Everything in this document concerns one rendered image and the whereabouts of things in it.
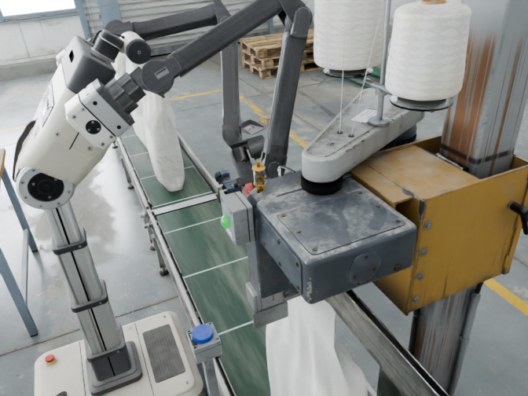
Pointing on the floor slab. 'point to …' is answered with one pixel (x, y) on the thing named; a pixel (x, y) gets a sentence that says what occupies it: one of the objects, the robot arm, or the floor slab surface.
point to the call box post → (210, 377)
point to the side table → (22, 254)
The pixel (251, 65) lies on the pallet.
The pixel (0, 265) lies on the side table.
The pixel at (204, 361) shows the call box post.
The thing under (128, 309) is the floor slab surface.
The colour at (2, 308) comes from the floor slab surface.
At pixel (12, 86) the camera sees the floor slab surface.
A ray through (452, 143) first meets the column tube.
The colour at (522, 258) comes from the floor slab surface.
